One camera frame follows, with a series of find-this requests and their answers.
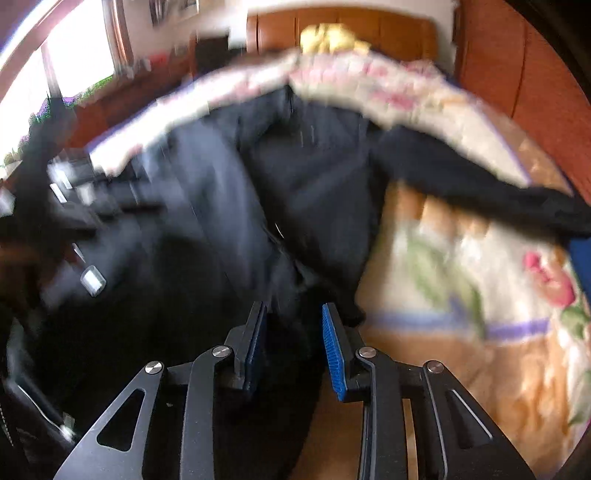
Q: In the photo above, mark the blue bed sheet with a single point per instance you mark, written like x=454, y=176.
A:
x=581, y=261

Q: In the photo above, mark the wooden slatted wardrobe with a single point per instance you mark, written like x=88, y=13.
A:
x=508, y=69

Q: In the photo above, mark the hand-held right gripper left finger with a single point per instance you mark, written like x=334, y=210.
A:
x=256, y=355

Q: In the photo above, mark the wooden headboard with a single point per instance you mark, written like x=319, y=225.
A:
x=277, y=32

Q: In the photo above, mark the dark chair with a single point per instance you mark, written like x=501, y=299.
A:
x=214, y=57

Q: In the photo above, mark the window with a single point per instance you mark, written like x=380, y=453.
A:
x=76, y=60

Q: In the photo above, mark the black jacket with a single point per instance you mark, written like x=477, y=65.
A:
x=304, y=184

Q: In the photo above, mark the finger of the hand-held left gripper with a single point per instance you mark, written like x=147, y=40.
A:
x=131, y=205

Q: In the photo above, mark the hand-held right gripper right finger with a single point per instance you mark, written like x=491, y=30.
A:
x=333, y=355

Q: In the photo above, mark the floral blanket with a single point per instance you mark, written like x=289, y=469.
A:
x=461, y=263

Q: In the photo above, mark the yellow plush toy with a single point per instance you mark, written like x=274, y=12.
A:
x=325, y=39

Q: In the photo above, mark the wooden side cabinet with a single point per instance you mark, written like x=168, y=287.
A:
x=115, y=106

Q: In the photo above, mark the wall picture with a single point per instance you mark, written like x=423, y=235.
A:
x=173, y=10

